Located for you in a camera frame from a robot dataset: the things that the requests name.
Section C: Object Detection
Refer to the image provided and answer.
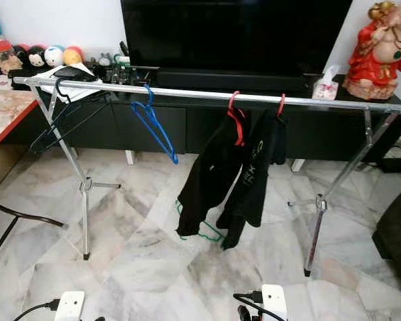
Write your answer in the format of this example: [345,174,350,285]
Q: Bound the glass jar with red lid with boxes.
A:
[0,40,23,74]

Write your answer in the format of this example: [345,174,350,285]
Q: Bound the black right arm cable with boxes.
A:
[233,291,268,321]

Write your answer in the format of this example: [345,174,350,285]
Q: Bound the black power adapter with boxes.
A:
[378,157,401,173]

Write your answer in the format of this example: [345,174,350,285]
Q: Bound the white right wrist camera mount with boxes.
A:
[261,284,288,321]

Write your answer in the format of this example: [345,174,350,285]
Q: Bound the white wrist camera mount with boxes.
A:
[261,284,288,321]
[55,291,86,321]

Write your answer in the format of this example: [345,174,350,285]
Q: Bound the red robed figurine statue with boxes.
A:
[343,1,401,101]

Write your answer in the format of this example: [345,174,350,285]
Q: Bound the silver metal clothes rack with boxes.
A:
[13,76,401,278]

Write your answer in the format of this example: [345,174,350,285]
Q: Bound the black shirt with green logo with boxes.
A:
[216,108,288,251]

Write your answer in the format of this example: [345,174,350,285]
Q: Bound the blue plastic hanger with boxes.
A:
[130,85,179,165]

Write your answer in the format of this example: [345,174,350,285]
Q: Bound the green plastic hanger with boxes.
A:
[175,201,225,243]

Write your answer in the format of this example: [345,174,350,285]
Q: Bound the black TV console cabinet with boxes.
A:
[0,65,401,165]

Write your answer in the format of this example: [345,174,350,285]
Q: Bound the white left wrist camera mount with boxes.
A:
[55,291,86,321]

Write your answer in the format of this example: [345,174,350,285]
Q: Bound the black flat television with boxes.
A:
[120,0,354,74]

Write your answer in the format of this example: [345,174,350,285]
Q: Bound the black plastic hanger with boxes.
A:
[30,78,114,153]

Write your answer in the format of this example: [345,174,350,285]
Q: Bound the orange and red plush toy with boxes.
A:
[62,45,85,66]

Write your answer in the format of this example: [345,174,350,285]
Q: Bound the red plastic hanger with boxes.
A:
[227,90,247,146]
[276,94,287,118]

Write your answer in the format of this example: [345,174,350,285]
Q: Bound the black soundbar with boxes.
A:
[156,69,323,92]

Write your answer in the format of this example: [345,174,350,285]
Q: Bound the marble top folding table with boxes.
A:
[0,88,68,268]

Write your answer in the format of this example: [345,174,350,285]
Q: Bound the black shirt with red collar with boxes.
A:
[175,107,248,239]

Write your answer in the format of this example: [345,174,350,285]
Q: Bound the black plush with red bow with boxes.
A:
[13,43,31,64]

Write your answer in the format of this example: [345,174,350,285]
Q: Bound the white pink tissue pack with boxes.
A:
[312,65,340,100]

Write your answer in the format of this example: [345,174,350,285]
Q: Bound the stack of white papers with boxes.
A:
[37,64,113,102]

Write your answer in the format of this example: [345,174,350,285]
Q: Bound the black pouch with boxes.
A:
[57,66,100,81]

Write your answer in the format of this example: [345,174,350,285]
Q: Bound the black mouse plush toy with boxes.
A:
[27,45,47,68]

